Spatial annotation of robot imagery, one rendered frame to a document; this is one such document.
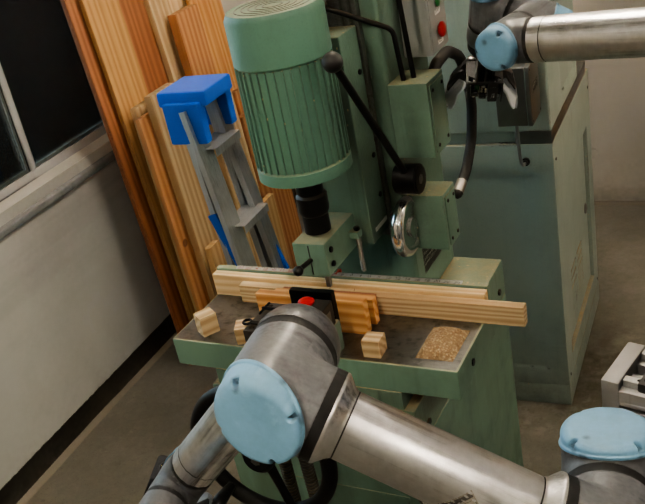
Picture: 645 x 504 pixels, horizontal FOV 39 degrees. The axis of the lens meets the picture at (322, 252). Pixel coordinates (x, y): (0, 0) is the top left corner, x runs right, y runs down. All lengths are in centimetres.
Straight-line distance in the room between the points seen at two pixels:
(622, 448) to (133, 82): 238
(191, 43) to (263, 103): 187
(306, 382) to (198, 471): 38
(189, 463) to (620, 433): 61
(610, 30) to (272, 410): 80
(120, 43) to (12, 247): 77
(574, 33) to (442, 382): 61
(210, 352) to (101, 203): 157
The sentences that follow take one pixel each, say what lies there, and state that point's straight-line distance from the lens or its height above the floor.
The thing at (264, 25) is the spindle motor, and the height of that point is 149.
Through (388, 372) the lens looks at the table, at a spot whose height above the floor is 88.
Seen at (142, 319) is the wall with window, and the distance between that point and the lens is 351.
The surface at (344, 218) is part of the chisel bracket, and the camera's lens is 176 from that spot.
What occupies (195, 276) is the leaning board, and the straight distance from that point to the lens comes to 326.
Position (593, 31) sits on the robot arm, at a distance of 149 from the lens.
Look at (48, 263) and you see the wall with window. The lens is 309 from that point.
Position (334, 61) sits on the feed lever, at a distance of 145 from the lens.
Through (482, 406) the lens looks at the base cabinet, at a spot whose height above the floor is 56.
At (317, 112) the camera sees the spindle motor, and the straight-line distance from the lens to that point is 156.
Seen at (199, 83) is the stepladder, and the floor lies 116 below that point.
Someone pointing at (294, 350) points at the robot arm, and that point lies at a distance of 106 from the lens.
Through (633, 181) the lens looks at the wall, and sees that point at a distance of 412.
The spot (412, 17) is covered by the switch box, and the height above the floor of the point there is 140.
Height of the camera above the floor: 180
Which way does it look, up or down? 26 degrees down
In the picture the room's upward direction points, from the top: 12 degrees counter-clockwise
